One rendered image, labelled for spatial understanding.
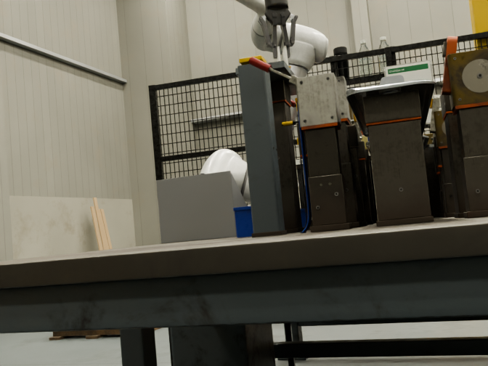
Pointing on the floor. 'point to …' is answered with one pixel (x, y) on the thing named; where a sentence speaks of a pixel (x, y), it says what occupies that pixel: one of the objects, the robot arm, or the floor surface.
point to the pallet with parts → (83, 334)
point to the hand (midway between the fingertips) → (282, 58)
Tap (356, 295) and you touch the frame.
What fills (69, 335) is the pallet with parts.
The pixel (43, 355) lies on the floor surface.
